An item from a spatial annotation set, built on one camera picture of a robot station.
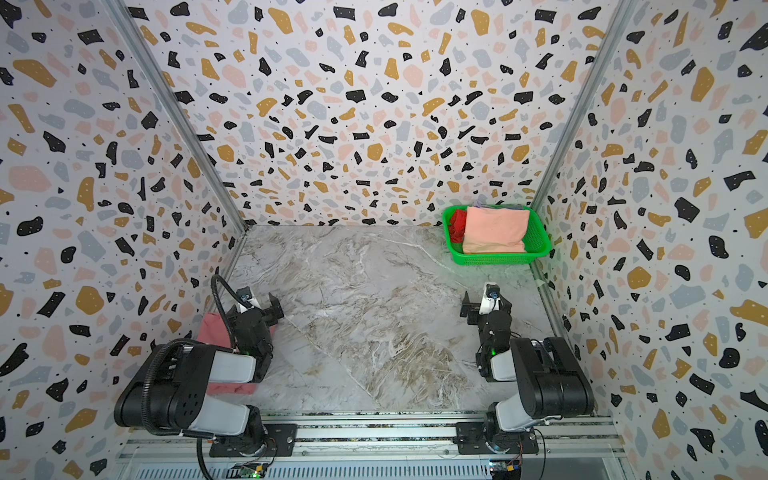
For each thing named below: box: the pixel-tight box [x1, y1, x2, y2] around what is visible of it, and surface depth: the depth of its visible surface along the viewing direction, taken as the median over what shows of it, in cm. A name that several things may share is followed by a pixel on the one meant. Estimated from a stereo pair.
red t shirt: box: [448, 209, 467, 243], surface depth 112 cm
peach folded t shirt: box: [462, 206, 530, 254], surface depth 108 cm
